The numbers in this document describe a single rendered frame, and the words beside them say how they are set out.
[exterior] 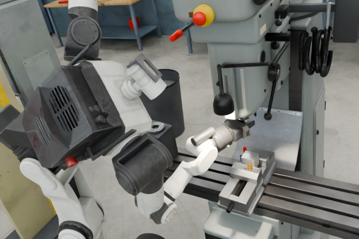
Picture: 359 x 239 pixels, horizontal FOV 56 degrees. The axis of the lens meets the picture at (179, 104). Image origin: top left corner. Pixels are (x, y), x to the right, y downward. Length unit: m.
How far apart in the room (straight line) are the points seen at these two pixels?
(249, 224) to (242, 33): 0.85
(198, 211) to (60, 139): 1.94
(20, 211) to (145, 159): 2.01
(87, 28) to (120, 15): 6.18
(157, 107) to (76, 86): 2.41
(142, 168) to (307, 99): 1.02
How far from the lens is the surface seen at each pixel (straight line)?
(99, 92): 0.95
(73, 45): 1.03
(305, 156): 1.93
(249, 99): 1.23
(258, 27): 1.08
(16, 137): 1.21
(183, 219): 2.73
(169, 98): 3.26
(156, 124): 1.69
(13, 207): 2.83
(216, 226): 1.57
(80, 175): 1.36
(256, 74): 1.20
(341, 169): 3.10
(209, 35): 1.13
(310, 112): 1.78
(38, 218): 3.02
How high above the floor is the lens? 2.03
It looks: 29 degrees down
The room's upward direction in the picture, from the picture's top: 11 degrees counter-clockwise
